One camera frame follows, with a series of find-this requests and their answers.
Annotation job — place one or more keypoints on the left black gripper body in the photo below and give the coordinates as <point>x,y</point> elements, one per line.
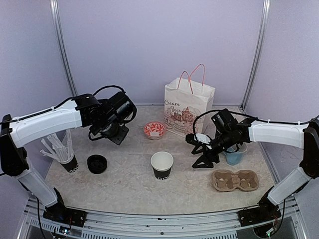
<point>108,129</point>

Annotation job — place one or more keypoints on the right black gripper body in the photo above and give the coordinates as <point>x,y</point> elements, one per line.
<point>228,142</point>

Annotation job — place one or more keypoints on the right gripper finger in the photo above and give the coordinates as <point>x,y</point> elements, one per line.
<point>199,149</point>
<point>204,162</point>

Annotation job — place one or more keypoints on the white paper takeout bag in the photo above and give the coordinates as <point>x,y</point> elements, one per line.
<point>184,101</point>

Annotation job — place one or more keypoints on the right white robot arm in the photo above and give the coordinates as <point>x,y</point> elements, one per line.
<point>303,135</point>

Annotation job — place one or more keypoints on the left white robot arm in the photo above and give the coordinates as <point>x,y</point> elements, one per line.
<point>105,118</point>

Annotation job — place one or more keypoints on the light blue ceramic mug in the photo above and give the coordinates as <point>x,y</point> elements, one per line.
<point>235,154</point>

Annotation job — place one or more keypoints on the brown cardboard cup carrier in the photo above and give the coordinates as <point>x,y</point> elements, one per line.
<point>228,181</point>

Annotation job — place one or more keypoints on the stack of black cup lids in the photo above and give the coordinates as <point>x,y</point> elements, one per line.
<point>97,164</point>

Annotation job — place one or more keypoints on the red patterned white bowl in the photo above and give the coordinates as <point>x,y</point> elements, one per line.
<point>154,130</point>

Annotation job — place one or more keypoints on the cup holding wrapped straws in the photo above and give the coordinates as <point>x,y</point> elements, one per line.
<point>63,154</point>

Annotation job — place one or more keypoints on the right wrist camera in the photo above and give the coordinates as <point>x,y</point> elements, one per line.
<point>198,139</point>

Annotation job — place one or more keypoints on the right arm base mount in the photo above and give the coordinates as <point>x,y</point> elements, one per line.
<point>265,211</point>

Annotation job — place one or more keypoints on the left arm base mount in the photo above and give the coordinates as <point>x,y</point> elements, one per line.
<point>59,213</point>

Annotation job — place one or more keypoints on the aluminium front frame rail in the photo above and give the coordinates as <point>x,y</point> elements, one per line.
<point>215,225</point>

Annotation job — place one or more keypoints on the right rear aluminium post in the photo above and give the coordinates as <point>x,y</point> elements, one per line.
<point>258,52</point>

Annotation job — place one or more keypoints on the aluminium post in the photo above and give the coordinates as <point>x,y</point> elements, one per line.
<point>258,52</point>
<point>59,33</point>

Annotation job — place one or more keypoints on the left rear aluminium post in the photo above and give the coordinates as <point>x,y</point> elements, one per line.
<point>59,33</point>

